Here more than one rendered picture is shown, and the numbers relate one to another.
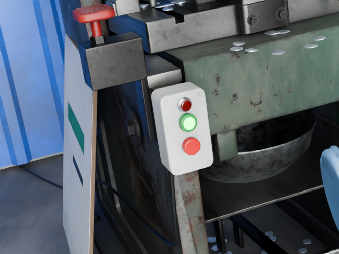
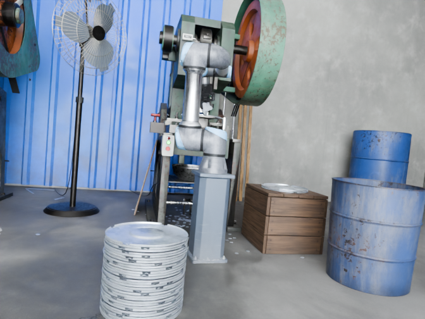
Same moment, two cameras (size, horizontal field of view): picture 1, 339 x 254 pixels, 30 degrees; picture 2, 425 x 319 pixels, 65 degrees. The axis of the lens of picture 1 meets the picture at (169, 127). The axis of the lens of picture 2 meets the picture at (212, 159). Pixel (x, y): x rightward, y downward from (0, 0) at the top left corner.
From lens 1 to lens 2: 1.30 m
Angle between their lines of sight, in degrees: 18
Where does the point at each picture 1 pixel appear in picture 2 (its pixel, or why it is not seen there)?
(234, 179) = (185, 177)
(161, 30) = (172, 127)
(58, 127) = (149, 181)
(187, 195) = (166, 165)
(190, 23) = not seen: hidden behind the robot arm
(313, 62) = not seen: hidden behind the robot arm
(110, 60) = (155, 126)
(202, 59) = not seen: hidden behind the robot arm
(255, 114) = (190, 153)
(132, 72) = (160, 130)
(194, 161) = (168, 153)
